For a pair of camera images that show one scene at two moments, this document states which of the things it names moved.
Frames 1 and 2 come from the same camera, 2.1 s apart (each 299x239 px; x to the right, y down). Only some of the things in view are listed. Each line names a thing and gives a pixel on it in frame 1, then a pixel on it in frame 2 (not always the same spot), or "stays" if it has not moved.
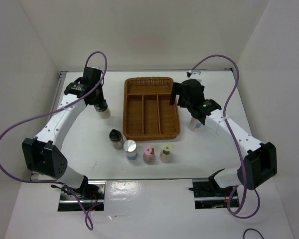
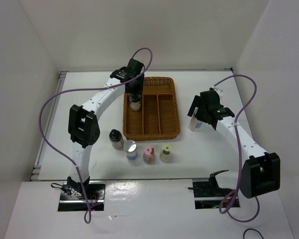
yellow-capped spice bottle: [165, 154] stays
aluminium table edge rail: [57, 95] stays
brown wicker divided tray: [147, 114] stays
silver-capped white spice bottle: [195, 124] stays
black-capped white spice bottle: [102, 110] -> [135, 101]
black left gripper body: [99, 96] -> [138, 86]
